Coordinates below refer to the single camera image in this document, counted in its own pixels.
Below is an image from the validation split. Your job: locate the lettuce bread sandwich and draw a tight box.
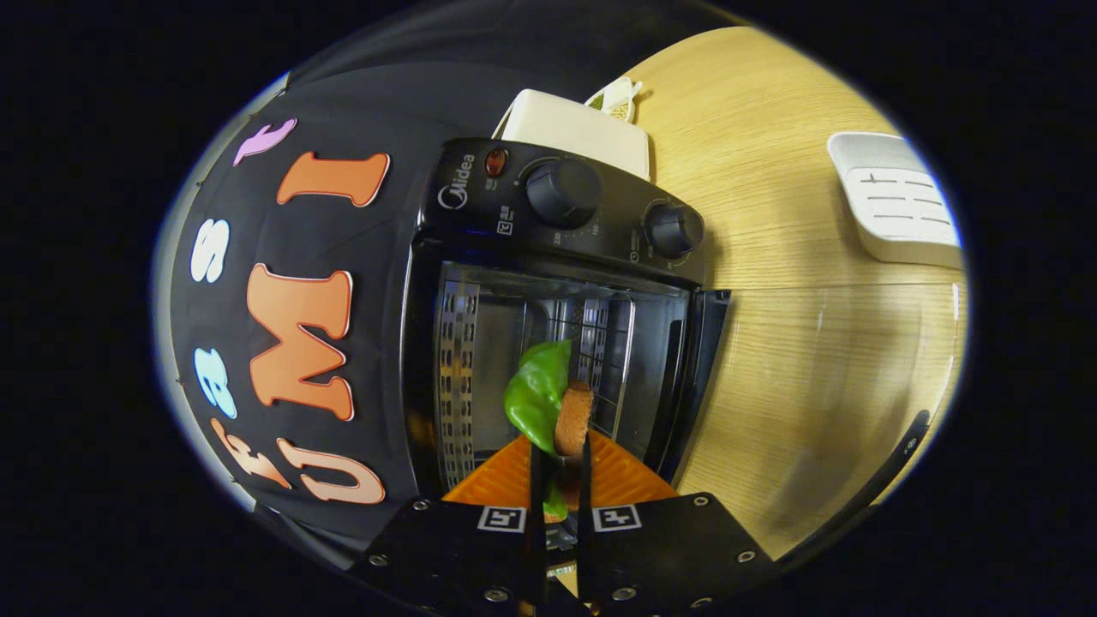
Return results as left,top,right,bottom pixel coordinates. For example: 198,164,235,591
503,339,596,520

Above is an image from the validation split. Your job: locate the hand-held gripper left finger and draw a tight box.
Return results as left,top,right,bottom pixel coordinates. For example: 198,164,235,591
350,433,550,617

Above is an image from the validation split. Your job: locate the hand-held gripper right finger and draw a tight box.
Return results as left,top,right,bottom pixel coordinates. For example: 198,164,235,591
576,428,776,617

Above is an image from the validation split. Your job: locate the white rectangular plate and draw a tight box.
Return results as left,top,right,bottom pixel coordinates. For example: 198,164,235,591
826,131,966,272

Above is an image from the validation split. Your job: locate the white divided bean dish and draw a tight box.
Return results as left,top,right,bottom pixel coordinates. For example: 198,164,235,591
584,75,644,126

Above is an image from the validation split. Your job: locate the white slot toaster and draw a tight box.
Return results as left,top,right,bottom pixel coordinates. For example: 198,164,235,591
492,88,653,182

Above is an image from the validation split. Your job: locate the black toaster oven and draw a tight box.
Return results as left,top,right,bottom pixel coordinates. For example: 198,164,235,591
400,137,970,572

